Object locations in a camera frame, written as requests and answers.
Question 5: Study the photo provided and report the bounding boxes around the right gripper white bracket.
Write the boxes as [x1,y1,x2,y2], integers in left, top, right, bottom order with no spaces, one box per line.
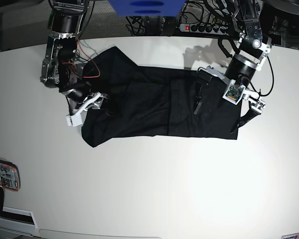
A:
[66,92,109,127]

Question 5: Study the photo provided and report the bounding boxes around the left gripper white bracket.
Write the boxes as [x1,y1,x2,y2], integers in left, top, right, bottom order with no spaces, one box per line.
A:
[193,66,266,133]

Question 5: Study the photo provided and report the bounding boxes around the black T-shirt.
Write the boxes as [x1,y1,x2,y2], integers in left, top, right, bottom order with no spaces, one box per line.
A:
[81,47,241,147]

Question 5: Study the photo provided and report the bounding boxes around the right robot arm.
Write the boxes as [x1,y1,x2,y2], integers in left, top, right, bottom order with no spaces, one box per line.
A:
[40,0,109,127]

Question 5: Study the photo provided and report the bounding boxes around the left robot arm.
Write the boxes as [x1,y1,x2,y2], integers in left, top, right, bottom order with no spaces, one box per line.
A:
[196,0,272,133]

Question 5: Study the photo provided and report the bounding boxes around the blue plastic box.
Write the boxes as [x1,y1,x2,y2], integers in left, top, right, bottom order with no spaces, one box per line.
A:
[109,0,185,17]

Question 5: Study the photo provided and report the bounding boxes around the white tray at table edge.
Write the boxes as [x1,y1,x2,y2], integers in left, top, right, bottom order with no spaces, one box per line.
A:
[0,206,38,237]

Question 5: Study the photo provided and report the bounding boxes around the small sticker label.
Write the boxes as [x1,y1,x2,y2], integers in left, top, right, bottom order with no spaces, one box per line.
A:
[281,233,299,239]

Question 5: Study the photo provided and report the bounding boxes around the black power strip red switch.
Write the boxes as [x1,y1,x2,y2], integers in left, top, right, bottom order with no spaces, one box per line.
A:
[178,23,238,38]

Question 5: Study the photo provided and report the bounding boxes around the tangled black cables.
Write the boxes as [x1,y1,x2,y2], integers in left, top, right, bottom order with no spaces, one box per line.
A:
[125,0,240,37]

